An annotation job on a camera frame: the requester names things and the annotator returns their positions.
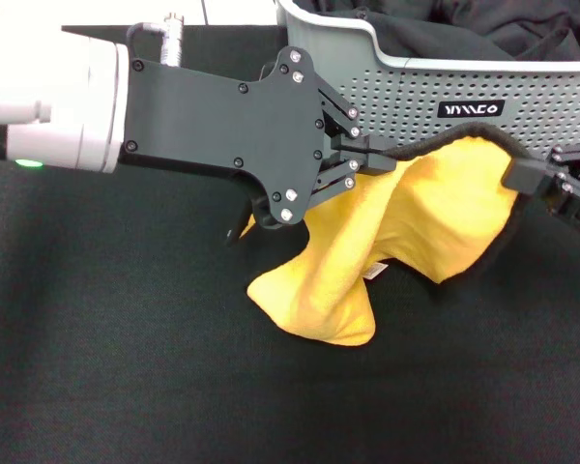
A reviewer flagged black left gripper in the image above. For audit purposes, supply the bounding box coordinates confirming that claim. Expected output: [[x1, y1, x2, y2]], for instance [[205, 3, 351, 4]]
[[118, 45, 328, 231]]

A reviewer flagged yellow towel with black edge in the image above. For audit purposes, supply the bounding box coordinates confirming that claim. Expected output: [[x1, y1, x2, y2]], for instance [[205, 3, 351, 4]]
[[239, 121, 534, 348]]

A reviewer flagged grey perforated storage basket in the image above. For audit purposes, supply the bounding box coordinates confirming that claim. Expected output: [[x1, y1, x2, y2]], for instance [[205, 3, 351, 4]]
[[275, 0, 580, 164]]

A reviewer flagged black tablecloth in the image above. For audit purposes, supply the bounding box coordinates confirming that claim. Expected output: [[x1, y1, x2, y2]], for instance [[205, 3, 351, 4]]
[[0, 23, 580, 464]]

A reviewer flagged black cloth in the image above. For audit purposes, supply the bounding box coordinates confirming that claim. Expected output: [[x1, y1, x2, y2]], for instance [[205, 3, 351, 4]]
[[294, 0, 580, 63]]

